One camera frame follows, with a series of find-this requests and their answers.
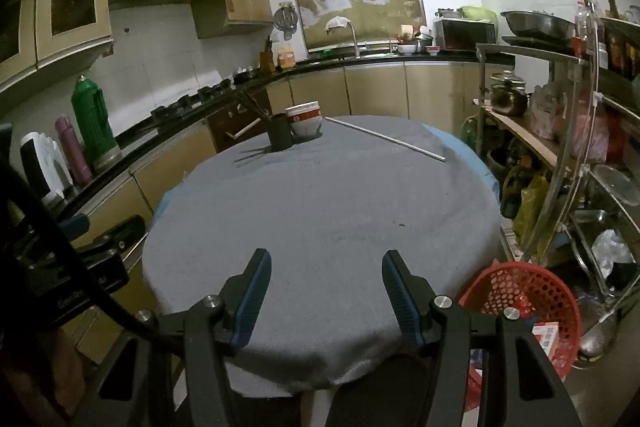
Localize red plastic mesh trash basket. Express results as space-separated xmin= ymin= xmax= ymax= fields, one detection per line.
xmin=458 ymin=261 xmax=582 ymax=426

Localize kitchen faucet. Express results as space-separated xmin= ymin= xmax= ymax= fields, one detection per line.
xmin=324 ymin=15 xmax=362 ymax=59

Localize lower counter cabinets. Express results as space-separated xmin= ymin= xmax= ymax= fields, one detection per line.
xmin=88 ymin=62 xmax=500 ymax=347

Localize white electric appliance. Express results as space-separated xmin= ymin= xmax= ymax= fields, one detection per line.
xmin=20 ymin=132 xmax=73 ymax=208

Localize pink thermos bottle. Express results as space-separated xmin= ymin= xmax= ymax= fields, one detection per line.
xmin=54 ymin=115 xmax=92 ymax=186

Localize orange white carton box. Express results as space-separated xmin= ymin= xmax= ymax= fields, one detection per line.
xmin=532 ymin=321 xmax=560 ymax=364

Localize white thin rod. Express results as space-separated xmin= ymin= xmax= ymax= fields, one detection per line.
xmin=323 ymin=117 xmax=446 ymax=162

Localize yellow plastic bag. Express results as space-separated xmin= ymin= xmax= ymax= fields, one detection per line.
xmin=512 ymin=174 xmax=549 ymax=251

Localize green thermos flask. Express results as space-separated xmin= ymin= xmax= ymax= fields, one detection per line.
xmin=72 ymin=75 xmax=122 ymax=172

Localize dark chopstick holder cup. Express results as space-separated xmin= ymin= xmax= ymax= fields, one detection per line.
xmin=267 ymin=113 xmax=294 ymax=152

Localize white red ceramic bowl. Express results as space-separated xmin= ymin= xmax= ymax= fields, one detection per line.
xmin=285 ymin=101 xmax=322 ymax=142

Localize dark metal kettle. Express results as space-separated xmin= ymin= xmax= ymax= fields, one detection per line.
xmin=490 ymin=70 xmax=528 ymax=117

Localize metal storage rack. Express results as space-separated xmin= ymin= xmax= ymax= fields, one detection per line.
xmin=473 ymin=4 xmax=639 ymax=306

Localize microwave oven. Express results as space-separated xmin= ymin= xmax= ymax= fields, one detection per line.
xmin=433 ymin=18 xmax=497 ymax=51

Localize hanging metal strainer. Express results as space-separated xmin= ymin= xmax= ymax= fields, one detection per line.
xmin=273 ymin=1 xmax=298 ymax=41

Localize large metal basin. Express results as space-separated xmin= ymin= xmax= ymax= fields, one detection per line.
xmin=500 ymin=10 xmax=575 ymax=41

